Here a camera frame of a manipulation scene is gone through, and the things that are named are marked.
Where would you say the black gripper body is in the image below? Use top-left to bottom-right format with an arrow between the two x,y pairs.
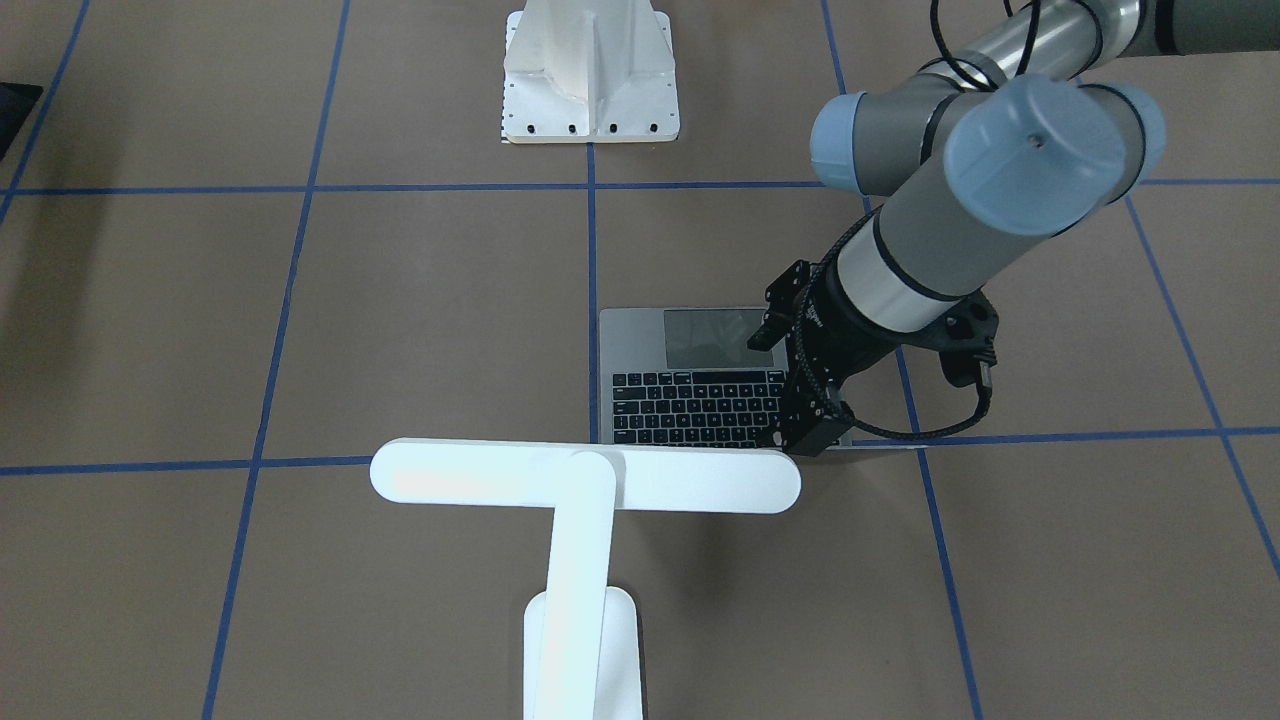
746,260 -> 946,457

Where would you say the grey laptop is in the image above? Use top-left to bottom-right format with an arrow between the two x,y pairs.
598,306 -> 925,454

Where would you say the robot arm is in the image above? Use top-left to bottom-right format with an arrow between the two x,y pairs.
748,1 -> 1277,456

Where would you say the white desk lamp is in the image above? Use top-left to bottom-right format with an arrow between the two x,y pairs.
370,438 -> 803,719

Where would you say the black wallet case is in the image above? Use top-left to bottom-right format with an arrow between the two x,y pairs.
0,81 -> 45,159

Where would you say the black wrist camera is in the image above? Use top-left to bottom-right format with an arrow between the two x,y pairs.
905,290 -> 1000,391

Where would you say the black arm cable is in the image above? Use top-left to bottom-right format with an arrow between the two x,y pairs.
835,0 -> 1046,443

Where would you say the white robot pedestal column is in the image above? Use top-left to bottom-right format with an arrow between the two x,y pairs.
500,1 -> 681,145

